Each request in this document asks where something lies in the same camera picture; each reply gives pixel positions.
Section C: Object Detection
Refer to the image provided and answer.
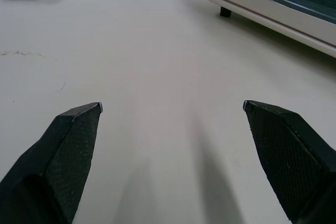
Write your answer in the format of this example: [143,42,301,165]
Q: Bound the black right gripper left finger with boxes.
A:
[0,102,103,224]

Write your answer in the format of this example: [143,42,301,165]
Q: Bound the cream white toaster oven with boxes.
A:
[207,0,336,59]

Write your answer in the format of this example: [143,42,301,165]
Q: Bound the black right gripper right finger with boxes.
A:
[243,100,336,224]

